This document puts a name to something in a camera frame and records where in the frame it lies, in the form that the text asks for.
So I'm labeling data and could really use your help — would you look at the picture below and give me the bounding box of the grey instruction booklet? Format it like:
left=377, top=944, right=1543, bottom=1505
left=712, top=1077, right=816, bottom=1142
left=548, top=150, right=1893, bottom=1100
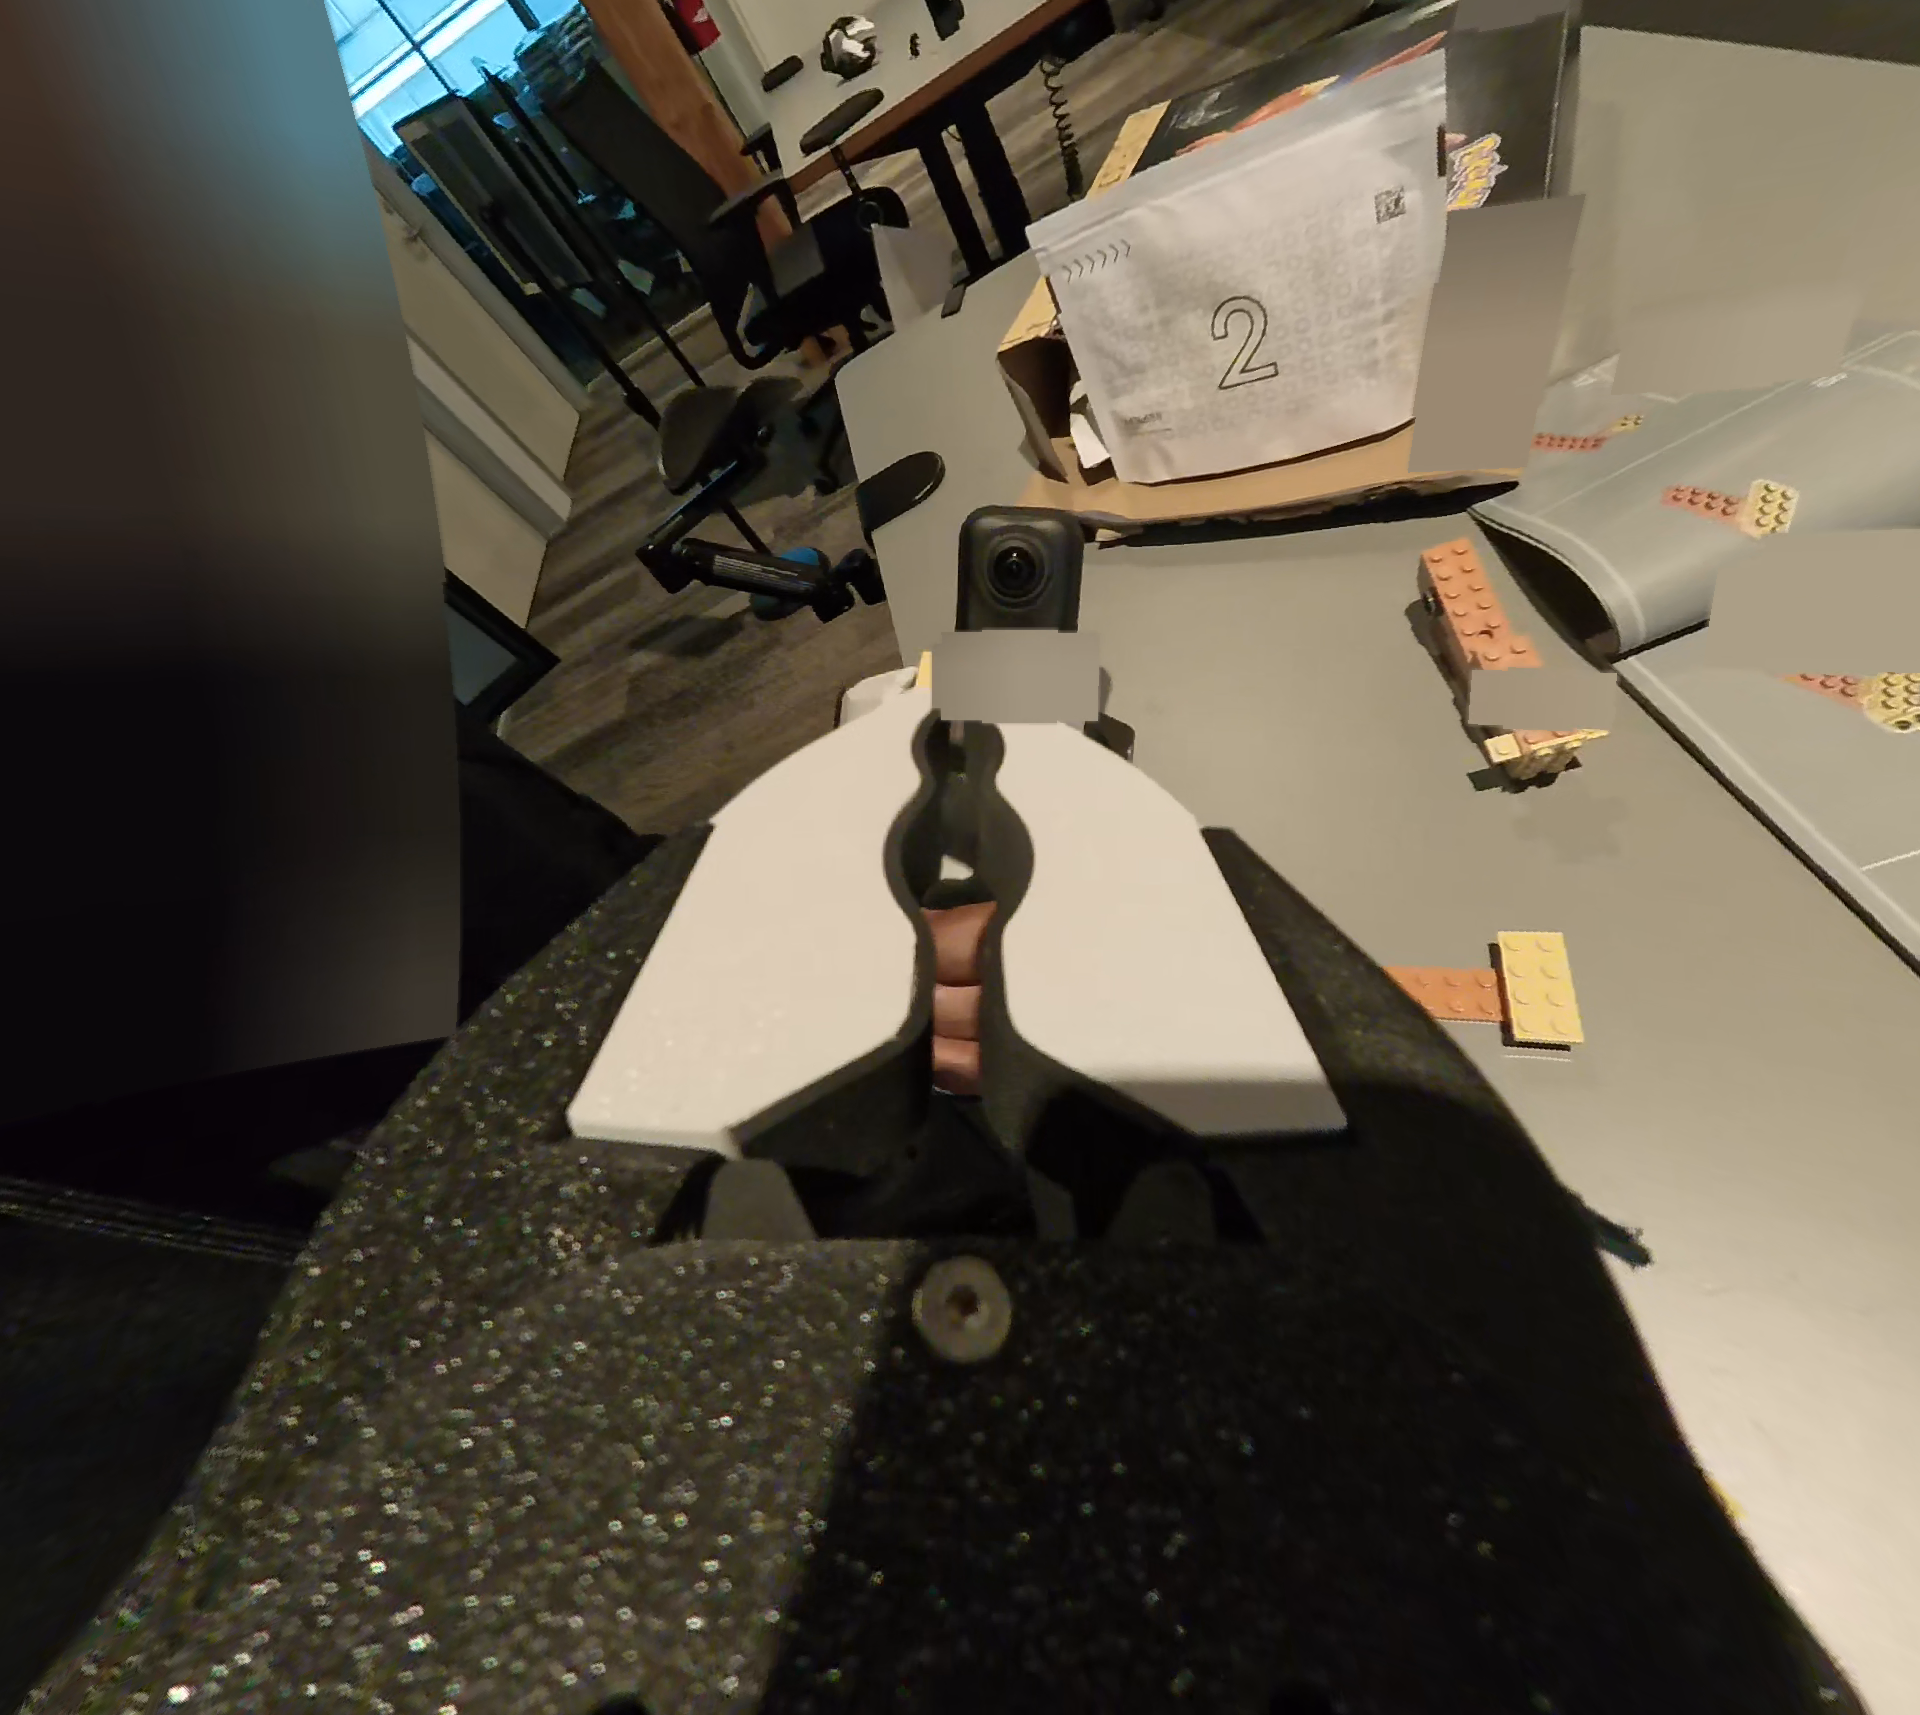
left=1472, top=368, right=1920, bottom=969

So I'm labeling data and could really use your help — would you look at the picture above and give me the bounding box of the tan studded toy brick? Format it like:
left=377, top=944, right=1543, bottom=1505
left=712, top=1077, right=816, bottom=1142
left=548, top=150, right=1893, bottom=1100
left=1482, top=728, right=1609, bottom=788

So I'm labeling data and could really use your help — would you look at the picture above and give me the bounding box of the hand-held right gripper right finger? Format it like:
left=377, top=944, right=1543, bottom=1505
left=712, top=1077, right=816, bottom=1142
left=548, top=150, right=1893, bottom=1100
left=983, top=720, right=1353, bottom=1143

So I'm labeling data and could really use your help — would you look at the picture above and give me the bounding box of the grey desk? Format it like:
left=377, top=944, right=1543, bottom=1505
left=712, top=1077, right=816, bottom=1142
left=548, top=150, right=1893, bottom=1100
left=835, top=0, right=1920, bottom=1715

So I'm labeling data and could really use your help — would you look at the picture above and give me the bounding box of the small orange toy brick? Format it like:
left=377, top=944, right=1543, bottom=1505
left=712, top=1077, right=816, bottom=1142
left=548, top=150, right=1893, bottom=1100
left=1417, top=539, right=1547, bottom=676

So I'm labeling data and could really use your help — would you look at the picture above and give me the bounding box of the white bag numbered 2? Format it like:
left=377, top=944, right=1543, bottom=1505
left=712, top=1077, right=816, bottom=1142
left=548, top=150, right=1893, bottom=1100
left=1026, top=51, right=1458, bottom=487

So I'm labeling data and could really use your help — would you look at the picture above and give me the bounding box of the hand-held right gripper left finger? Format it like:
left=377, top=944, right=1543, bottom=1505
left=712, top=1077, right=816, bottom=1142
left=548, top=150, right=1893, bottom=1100
left=565, top=707, right=931, bottom=1149

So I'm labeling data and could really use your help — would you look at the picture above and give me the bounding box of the wooden office table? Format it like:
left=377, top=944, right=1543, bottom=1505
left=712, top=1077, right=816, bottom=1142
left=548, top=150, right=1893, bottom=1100
left=736, top=0, right=1156, bottom=279

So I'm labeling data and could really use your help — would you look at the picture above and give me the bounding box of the yellow toy brick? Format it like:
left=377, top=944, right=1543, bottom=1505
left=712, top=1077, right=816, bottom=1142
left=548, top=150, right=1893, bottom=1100
left=1491, top=929, right=1591, bottom=1051

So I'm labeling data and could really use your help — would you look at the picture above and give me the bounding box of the person's left hand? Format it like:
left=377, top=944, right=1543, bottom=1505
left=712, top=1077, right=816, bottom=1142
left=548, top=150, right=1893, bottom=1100
left=917, top=900, right=1006, bottom=1093

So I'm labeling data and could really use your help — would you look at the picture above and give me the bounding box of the brown cardboard tray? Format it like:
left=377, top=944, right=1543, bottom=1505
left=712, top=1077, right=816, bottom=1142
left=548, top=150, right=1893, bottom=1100
left=998, top=96, right=1442, bottom=533

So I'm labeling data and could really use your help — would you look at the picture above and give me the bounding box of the black office chair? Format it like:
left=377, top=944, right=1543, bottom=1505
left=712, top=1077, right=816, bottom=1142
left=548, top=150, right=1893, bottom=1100
left=631, top=368, right=947, bottom=622
left=497, top=60, right=902, bottom=383

